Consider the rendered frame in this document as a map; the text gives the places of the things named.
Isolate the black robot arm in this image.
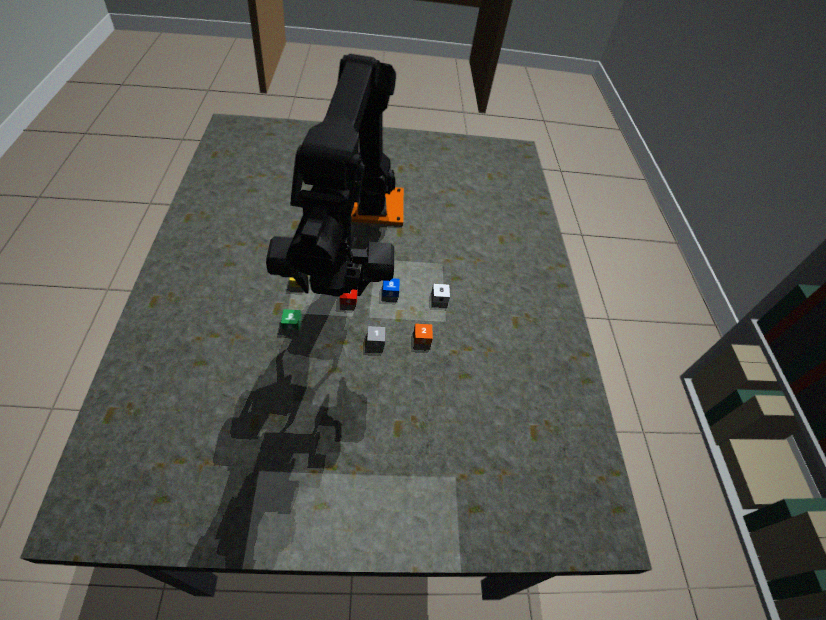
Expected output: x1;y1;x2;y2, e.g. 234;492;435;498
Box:
287;54;396;297

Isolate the blue block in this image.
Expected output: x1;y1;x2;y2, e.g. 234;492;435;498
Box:
382;278;399;297

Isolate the red block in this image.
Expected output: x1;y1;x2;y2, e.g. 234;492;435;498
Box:
340;289;357;305

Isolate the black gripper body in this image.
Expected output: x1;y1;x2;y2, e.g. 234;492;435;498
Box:
266;226;394;281

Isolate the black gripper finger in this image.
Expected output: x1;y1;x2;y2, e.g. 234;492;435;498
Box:
281;270;309;294
358;264;381;296

